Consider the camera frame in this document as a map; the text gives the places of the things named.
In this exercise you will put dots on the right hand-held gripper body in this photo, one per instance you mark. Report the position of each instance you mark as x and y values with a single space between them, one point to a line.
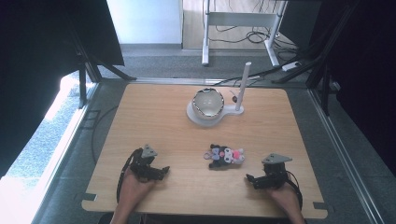
275 172

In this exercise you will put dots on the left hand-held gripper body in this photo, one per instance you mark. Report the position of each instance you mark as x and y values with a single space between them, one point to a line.
141 165

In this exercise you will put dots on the person's left hand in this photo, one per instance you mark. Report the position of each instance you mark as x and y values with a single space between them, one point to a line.
134 188

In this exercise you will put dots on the shiny metal bowl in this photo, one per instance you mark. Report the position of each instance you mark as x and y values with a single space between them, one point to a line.
208 103

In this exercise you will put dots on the small dark hanging charm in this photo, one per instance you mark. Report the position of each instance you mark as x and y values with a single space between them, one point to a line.
234 99

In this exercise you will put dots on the white stand with round base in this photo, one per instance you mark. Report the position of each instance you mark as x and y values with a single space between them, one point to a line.
241 84

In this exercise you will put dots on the white power strip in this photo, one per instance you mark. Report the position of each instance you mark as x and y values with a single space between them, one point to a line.
291 65

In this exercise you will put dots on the black tripod stand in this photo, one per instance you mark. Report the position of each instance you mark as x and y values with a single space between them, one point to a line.
317 62
90 65

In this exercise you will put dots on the black curtain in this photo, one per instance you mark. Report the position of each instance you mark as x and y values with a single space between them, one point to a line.
40 62
367 77

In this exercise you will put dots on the white metal desk frame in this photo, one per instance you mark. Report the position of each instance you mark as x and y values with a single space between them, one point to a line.
239 19

